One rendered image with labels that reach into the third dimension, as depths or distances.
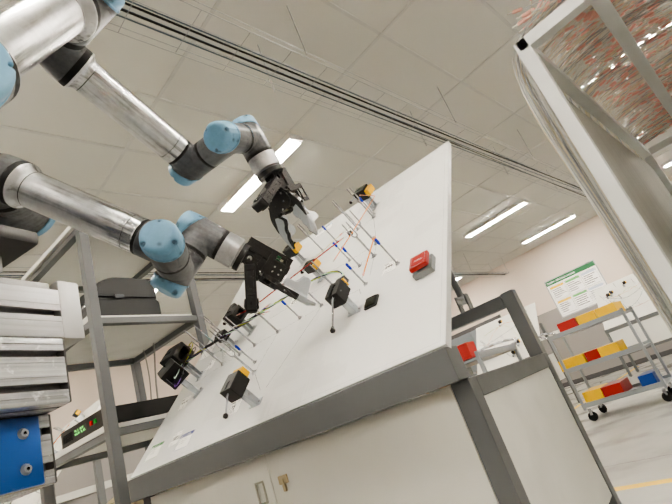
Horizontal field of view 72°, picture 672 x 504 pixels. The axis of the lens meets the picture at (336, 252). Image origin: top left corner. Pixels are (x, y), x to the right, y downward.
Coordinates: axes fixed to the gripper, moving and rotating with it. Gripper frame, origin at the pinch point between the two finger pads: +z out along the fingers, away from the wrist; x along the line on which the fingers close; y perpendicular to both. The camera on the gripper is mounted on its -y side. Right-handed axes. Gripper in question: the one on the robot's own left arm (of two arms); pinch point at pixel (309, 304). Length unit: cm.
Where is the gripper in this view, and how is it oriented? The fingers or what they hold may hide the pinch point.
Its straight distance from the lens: 111.1
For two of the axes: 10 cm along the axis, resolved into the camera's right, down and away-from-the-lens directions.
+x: -1.5, 0.3, 9.9
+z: 8.6, 5.0, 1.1
